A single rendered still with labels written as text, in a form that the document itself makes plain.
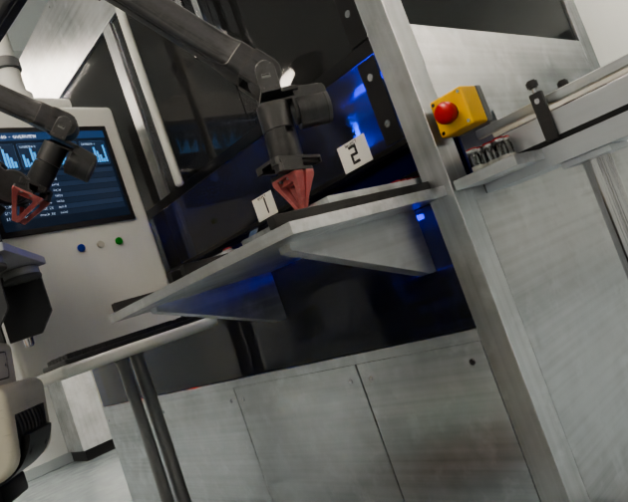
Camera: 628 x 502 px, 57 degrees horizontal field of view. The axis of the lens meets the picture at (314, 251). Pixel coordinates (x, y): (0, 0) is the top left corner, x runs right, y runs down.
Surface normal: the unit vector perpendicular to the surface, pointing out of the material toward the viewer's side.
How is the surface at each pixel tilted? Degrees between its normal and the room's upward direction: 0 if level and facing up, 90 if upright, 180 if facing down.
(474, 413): 90
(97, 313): 90
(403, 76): 90
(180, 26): 91
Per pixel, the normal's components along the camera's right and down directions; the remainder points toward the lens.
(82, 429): 0.62, -0.27
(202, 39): 0.11, -0.08
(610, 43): -0.70, 0.21
